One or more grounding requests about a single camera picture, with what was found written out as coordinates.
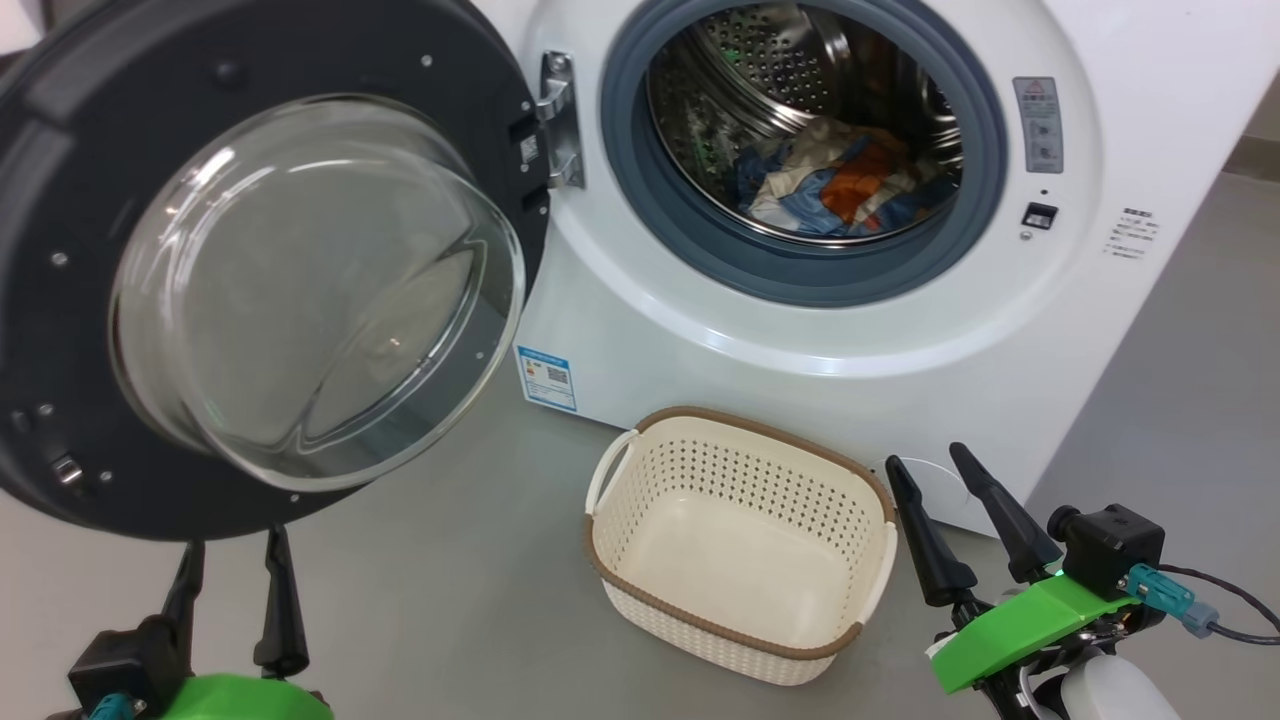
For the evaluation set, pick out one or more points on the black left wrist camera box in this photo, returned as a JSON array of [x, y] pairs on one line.
[[115, 665]]

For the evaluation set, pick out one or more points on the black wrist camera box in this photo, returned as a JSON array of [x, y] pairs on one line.
[[115, 665], [1115, 545]]

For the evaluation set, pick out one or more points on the black round glass washer door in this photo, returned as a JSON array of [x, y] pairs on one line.
[[90, 150]]

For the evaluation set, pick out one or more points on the cream perforated laundry basket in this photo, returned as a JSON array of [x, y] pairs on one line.
[[730, 560]]

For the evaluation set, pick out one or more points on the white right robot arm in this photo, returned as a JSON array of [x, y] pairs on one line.
[[1115, 695]]

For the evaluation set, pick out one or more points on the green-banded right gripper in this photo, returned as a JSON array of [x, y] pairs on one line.
[[1010, 630]]

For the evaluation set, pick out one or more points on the white front-load washing machine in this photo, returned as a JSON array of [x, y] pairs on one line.
[[1000, 360]]

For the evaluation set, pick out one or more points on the blue energy label sticker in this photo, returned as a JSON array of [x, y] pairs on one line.
[[547, 378]]

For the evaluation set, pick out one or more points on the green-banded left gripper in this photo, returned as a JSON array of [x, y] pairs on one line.
[[240, 700]]

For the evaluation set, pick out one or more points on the metal washer door hinge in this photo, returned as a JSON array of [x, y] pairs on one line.
[[560, 110]]

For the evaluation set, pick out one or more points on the grey warning sticker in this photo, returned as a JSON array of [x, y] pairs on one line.
[[1038, 125]]

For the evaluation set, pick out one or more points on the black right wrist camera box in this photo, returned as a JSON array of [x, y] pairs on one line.
[[1115, 545]]

